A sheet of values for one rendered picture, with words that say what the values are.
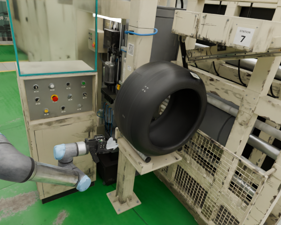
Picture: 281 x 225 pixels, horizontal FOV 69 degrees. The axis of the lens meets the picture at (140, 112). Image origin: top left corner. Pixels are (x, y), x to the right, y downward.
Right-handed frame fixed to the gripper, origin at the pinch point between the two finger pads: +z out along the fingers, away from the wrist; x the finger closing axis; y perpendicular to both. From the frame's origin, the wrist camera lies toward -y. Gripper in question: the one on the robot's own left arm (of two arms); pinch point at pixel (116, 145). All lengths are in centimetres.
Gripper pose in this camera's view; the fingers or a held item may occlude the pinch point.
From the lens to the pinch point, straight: 126.1
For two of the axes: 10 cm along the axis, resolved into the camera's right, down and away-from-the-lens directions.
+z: 8.2, -0.5, 5.7
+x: -5.3, -4.4, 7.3
